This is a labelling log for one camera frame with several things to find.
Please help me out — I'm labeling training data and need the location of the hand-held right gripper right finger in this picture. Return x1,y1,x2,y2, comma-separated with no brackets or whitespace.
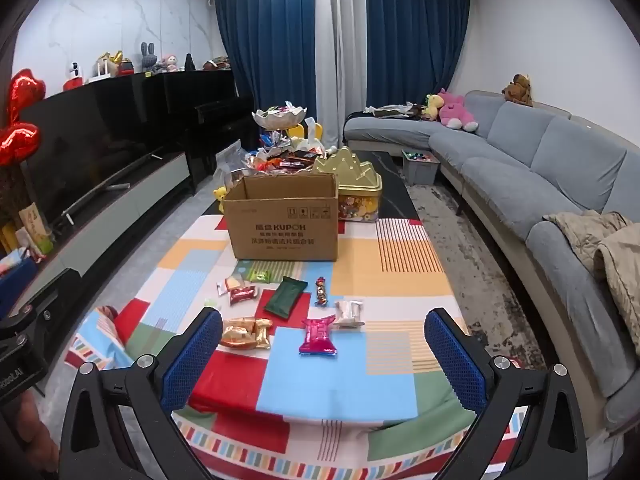
424,307,591,480

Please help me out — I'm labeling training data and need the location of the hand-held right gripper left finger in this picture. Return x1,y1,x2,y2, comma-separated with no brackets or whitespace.
57,306,224,480

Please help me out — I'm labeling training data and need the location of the gold snack packet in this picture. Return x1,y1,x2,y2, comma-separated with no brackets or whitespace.
220,316,273,351

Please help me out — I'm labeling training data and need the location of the small red snack packet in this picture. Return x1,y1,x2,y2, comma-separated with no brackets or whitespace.
229,285,262,307

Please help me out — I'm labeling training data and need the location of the dark green snack packet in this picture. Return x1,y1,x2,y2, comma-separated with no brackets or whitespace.
263,276,308,319

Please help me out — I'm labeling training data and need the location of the white snack packet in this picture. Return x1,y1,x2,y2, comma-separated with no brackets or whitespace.
332,300,365,328

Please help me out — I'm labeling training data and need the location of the magenta snack packet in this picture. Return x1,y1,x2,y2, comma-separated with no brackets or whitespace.
299,315,337,356

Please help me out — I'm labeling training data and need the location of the brown cardboard box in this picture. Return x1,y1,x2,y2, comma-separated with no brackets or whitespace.
221,172,341,262

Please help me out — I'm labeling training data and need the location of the pile of assorted snacks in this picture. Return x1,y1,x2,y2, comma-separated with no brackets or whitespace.
245,145,326,173

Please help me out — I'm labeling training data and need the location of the person's left hand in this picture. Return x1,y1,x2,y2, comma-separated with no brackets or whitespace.
0,396,58,478

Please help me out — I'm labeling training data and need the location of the colourful patchwork tablecloth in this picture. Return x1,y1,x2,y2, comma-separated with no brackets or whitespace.
65,212,531,480

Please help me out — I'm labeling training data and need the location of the grey patterned rug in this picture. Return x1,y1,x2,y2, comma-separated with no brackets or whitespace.
400,180,551,376

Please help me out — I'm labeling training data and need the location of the grey television cabinet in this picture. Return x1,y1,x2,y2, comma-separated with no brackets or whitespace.
15,150,193,311

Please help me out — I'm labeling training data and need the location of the beige blanket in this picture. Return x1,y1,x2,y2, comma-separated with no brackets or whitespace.
542,209,640,356

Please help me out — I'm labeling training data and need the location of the clear jar of chocolate balls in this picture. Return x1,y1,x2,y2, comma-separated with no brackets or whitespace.
223,167,261,193

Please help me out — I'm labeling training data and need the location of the grey storage bin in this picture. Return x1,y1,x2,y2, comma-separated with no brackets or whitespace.
401,149,441,184

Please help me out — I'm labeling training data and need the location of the grey sectional sofa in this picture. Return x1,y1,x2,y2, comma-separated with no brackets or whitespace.
342,90,640,441

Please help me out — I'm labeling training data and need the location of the red heart foil balloon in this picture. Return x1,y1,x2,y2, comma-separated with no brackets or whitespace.
0,122,42,167
9,69,47,126

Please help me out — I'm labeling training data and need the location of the gold mountain-lid tin box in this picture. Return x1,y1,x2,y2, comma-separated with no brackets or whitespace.
314,146,383,222

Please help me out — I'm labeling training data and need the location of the black flat television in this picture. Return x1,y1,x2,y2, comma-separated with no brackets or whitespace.
17,76,168,226

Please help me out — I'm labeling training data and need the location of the pink plush toy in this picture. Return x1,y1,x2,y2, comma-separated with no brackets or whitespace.
437,89,479,132

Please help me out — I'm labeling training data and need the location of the black upright piano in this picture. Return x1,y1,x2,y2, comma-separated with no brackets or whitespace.
162,70,257,191

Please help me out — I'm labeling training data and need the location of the two-tier lotus snack stand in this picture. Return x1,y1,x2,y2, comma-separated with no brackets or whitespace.
235,104,341,176

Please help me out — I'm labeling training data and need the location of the clothes pile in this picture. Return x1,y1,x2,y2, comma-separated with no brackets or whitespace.
364,103,426,119

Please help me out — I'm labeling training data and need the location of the brown plush toy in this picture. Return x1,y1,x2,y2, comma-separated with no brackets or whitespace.
502,74,534,107

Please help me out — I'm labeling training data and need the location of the grey bunny plush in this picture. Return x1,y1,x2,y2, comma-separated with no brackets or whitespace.
137,41,157,73

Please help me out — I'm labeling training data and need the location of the blue curtain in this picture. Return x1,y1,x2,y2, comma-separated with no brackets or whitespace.
365,0,472,111
212,0,317,116

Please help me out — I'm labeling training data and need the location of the white sheer curtain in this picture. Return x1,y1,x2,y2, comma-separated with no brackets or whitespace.
314,0,368,141

